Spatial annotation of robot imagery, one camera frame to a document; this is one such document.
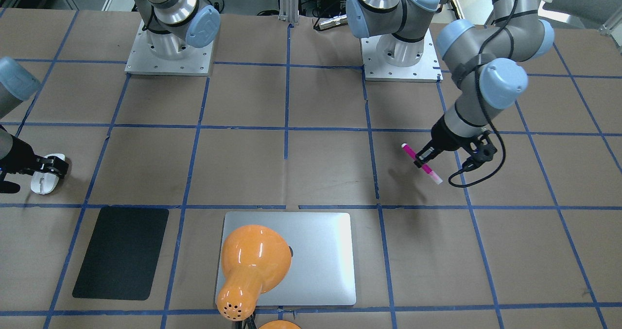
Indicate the silver laptop notebook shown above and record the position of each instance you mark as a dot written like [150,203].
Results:
[322,272]

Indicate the silver cylinder connector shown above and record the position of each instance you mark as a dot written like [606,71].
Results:
[330,23]

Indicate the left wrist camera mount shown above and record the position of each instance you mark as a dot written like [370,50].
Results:
[480,151]

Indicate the black mousepad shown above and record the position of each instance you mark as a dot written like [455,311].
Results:
[122,255]

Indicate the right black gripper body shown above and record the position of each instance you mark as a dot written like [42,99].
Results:
[17,154]

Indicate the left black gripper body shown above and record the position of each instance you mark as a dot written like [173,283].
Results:
[446,136]

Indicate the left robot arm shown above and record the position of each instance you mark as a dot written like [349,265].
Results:
[484,63]

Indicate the pink marker pen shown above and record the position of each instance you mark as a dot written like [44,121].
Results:
[430,173]

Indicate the orange desk lamp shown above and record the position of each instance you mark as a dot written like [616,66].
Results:
[254,260]

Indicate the white computer mouse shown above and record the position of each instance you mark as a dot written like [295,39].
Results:
[44,184]

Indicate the aluminium frame post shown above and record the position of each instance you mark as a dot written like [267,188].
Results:
[288,11]

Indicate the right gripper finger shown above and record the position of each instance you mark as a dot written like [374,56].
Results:
[53,162]
[55,172]

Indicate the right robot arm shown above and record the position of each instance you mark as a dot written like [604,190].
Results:
[194,21]

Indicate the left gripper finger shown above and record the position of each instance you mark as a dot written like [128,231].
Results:
[428,154]
[417,160]

